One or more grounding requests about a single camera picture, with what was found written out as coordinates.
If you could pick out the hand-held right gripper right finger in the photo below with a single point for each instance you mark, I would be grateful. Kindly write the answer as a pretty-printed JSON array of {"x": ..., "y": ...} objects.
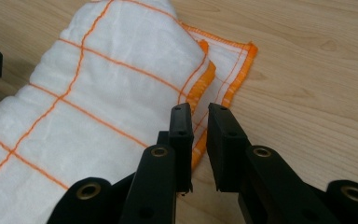
[{"x": 245, "y": 174}]

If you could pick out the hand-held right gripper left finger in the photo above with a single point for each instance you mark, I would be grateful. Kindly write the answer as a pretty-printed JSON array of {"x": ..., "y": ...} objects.
[{"x": 167, "y": 161}]

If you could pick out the white cloth with orange edge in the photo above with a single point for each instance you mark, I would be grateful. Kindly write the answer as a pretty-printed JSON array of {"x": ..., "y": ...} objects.
[{"x": 99, "y": 102}]

